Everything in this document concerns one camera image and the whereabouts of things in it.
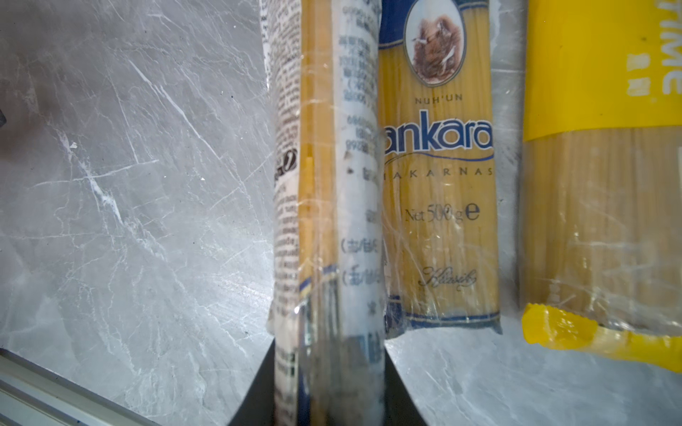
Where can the aluminium front rail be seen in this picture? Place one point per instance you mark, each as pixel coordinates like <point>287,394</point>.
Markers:
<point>33,395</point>

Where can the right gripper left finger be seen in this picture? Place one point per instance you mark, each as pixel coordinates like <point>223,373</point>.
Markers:
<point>258,406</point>

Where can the clear white-label spaghetti bag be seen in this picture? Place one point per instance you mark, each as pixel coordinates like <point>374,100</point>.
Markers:
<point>327,313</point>

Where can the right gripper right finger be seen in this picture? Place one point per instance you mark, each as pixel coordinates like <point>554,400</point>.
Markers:
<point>400,409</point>

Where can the blue yellow spaghetti bag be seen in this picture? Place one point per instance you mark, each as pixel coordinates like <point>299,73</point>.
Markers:
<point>440,199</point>

